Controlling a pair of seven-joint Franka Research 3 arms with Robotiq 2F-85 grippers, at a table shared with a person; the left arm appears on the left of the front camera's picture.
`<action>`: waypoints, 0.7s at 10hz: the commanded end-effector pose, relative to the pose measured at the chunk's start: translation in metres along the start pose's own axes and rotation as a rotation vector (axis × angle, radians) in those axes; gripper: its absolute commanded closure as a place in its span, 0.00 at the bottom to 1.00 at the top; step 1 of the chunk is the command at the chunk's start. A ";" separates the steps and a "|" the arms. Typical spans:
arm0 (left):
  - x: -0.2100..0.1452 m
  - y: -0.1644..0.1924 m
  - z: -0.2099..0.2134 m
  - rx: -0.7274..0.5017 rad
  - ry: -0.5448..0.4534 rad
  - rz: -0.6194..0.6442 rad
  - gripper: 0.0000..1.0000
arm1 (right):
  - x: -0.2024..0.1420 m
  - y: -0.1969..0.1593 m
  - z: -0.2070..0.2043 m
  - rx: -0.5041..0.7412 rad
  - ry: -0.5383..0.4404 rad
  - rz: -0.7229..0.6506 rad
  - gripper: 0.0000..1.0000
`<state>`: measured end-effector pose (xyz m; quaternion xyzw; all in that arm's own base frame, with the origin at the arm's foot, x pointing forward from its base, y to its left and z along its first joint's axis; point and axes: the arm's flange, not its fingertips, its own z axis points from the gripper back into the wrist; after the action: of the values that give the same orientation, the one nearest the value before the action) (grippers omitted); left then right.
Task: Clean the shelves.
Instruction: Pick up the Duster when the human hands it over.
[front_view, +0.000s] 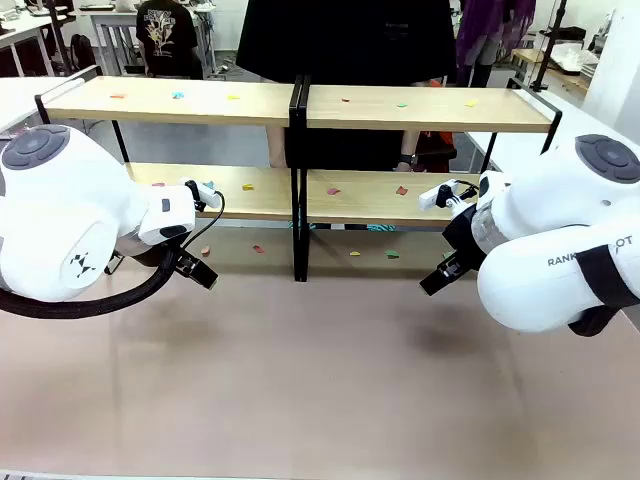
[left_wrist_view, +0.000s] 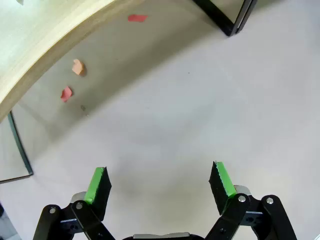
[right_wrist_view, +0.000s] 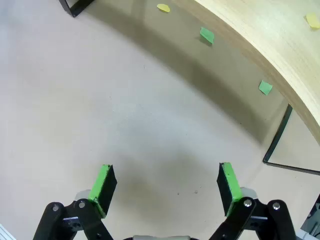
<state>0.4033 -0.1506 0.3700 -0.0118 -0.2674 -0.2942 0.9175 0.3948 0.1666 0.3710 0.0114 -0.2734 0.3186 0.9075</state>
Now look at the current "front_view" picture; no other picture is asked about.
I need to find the person's left forearm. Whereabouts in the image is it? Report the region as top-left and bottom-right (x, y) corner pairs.
(399, 130), (422, 162)

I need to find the black backpack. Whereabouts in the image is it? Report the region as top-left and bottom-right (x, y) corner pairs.
(69, 33), (97, 74)

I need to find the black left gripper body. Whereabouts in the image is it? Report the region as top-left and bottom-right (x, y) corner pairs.
(158, 234), (202, 275)

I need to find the white rounded table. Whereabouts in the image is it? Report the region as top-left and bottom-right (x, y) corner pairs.
(464, 107), (640, 174)

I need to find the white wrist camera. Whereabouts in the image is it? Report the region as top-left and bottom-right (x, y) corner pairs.
(418, 178), (480, 211)
(180, 178), (222, 212)

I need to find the white desk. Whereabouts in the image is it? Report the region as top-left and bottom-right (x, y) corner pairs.
(0, 8), (69, 77)

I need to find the black tripod stand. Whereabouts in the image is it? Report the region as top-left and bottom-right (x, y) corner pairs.
(531, 0), (587, 93)

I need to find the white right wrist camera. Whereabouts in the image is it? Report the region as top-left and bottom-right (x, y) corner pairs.
(418, 178), (480, 211)

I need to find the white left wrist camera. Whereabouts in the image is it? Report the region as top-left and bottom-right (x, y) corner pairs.
(180, 178), (222, 212)

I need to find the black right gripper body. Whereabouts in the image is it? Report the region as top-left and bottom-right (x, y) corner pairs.
(442, 204), (489, 274)

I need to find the wooden workbench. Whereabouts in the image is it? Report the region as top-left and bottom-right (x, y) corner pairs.
(512, 47), (592, 92)

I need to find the person's right forearm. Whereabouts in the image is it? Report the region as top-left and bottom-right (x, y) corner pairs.
(267, 127), (290, 169)

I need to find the person in black tee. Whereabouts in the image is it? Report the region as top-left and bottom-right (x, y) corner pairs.
(135, 0), (202, 80)

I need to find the black and red chair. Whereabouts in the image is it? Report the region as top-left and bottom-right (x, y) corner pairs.
(416, 130), (458, 174)

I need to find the white crumpled bag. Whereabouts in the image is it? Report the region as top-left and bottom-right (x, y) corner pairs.
(548, 42), (600, 74)

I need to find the person in purple clothes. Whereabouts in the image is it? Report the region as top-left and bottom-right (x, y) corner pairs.
(455, 0), (537, 89)

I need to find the wooden two-tier shelf black frame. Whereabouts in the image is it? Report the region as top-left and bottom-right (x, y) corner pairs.
(288, 74), (564, 282)
(34, 64), (311, 284)

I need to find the person in black shirt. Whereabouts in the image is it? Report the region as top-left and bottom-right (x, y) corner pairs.
(235, 0), (459, 174)

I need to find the grey metal desk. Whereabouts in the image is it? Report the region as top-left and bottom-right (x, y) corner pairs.
(78, 3), (217, 77)

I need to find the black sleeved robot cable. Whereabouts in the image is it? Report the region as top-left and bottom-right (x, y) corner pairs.
(0, 189), (227, 319)

